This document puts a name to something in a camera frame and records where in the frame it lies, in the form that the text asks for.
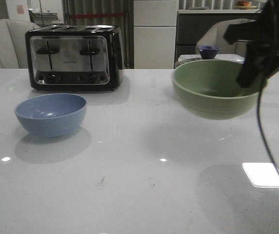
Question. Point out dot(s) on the white armchair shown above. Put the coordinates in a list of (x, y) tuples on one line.
[(13, 53)]

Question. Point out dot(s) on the blue bowl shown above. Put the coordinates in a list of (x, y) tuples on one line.
[(52, 115)]

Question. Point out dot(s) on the white cabinet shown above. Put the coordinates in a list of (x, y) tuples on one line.
[(155, 33)]

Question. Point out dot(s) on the green bowl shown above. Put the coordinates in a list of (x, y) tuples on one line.
[(209, 89)]

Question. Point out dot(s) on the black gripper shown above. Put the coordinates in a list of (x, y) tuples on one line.
[(262, 44)]

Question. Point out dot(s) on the fruit plate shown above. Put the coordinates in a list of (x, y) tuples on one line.
[(244, 5)]

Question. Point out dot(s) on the black chrome toaster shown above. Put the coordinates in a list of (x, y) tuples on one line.
[(75, 58)]

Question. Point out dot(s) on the grey upholstered chair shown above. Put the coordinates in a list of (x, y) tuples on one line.
[(214, 37)]

